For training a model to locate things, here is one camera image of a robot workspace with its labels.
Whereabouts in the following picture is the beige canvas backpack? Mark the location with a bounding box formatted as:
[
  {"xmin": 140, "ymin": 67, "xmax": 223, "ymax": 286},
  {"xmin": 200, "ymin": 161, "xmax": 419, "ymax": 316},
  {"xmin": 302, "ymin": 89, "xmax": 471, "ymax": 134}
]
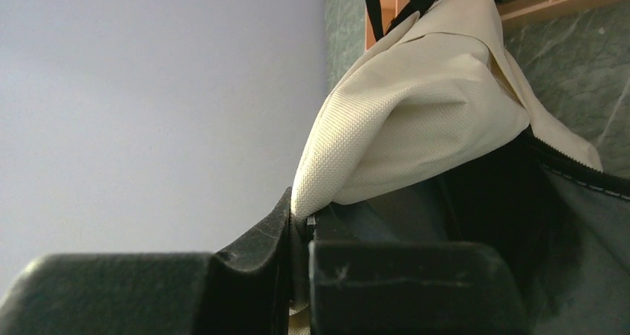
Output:
[{"xmin": 289, "ymin": 0, "xmax": 629, "ymax": 334}]

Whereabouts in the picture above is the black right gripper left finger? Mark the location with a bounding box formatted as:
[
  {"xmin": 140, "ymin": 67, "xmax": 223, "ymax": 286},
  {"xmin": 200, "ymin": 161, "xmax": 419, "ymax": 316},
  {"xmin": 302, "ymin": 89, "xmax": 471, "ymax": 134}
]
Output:
[{"xmin": 1, "ymin": 192, "xmax": 290, "ymax": 334}]

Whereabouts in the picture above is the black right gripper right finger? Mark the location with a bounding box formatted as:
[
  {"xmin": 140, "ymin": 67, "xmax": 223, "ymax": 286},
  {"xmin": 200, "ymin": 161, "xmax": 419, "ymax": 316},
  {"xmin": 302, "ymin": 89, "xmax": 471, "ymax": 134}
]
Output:
[{"xmin": 307, "ymin": 207, "xmax": 530, "ymax": 334}]

